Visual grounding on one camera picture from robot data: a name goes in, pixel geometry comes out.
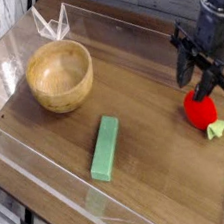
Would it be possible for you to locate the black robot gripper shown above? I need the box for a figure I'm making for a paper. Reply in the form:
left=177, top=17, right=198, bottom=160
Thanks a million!
left=170, top=22, right=224, bottom=102

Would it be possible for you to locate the red plush strawberry toy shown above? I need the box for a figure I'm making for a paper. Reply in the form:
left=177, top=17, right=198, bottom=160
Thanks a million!
left=183, top=91, right=224, bottom=141

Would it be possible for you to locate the dark robot arm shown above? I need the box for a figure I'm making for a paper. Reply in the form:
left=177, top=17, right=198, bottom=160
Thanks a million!
left=170, top=0, right=224, bottom=102

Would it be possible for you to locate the green rectangular block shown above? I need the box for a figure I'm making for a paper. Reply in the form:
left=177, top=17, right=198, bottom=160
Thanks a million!
left=90, top=116, right=119, bottom=182

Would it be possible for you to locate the wooden bowl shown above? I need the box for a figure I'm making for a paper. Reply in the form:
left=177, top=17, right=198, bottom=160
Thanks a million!
left=26, top=39, right=94, bottom=113

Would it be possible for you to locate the clear acrylic corner bracket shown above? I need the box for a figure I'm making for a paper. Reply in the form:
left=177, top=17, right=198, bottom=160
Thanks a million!
left=31, top=4, right=70, bottom=41

